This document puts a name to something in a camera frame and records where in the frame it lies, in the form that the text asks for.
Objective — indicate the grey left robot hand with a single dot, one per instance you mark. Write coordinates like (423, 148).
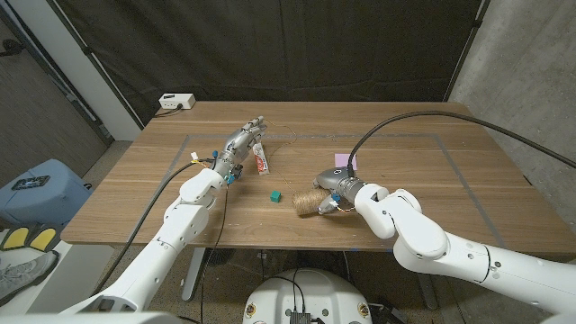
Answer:
(238, 148)

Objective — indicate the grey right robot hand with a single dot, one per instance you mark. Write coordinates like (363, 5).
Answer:
(339, 182)

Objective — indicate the brown twine spool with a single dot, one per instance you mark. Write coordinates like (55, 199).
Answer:
(306, 202)

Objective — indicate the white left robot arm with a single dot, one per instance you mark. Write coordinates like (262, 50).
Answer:
(157, 252)

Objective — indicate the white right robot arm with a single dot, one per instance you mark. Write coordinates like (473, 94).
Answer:
(427, 243)

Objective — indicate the pink sticky note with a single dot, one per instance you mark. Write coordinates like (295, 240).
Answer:
(341, 159)

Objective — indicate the white red toothpaste tube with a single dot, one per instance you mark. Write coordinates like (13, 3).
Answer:
(261, 164)

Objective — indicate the small green block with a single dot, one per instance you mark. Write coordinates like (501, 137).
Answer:
(275, 196)

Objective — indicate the white power box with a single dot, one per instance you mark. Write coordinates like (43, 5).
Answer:
(176, 101)

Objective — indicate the black backdrop curtain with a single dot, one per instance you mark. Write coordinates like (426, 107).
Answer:
(270, 45)

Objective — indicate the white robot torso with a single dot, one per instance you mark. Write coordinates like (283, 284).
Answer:
(310, 292)

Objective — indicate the grey table leg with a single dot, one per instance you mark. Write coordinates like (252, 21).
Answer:
(193, 274)
(427, 292)

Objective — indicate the black backdrop stand pole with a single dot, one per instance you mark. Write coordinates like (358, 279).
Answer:
(112, 86)
(469, 45)

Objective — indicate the black torso port module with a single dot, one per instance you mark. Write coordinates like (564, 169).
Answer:
(300, 317)

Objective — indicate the yellow black foot pedal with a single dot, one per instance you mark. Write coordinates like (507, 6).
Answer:
(43, 236)
(15, 237)

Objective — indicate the grey sneaker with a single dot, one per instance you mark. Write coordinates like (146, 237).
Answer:
(27, 274)

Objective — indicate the black wall rail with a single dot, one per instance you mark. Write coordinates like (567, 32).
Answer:
(92, 119)

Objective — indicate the black wall hook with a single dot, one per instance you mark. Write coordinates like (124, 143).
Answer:
(11, 46)

